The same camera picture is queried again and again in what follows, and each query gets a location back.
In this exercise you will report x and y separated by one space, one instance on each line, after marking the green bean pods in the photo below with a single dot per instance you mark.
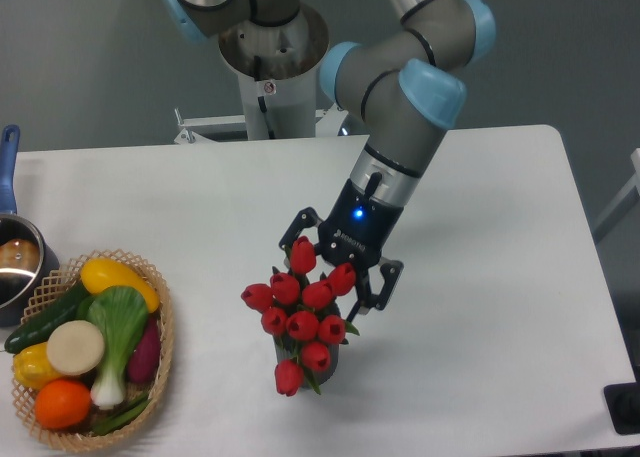
122 417

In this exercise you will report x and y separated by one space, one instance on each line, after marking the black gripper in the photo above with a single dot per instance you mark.
355 231

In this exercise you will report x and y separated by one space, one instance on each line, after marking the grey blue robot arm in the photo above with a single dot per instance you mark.
403 89

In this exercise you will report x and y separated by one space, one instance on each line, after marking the black device at edge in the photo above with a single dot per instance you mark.
623 406

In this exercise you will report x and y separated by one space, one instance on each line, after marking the red tulip bouquet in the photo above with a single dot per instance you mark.
290 301

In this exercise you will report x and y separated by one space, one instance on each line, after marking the orange fruit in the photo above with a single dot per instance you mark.
62 403

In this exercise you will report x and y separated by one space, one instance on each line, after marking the blue handled saucepan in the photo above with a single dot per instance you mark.
26 258

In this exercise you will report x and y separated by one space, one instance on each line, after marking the yellow squash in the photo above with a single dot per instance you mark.
99 274

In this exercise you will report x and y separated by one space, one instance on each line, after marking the purple sweet potato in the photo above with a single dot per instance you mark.
144 361

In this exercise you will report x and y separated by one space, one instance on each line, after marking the green cucumber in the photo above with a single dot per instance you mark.
38 329

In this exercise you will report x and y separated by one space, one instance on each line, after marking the white frame at right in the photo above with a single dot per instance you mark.
620 205

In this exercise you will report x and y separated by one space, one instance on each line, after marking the dark grey ribbed vase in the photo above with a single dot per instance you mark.
309 363

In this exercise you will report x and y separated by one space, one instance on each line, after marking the yellow bell pepper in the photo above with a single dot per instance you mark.
32 368

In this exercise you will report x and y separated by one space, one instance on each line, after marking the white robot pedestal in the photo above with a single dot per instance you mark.
277 70

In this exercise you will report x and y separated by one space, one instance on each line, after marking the green bok choy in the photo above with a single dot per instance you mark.
120 313

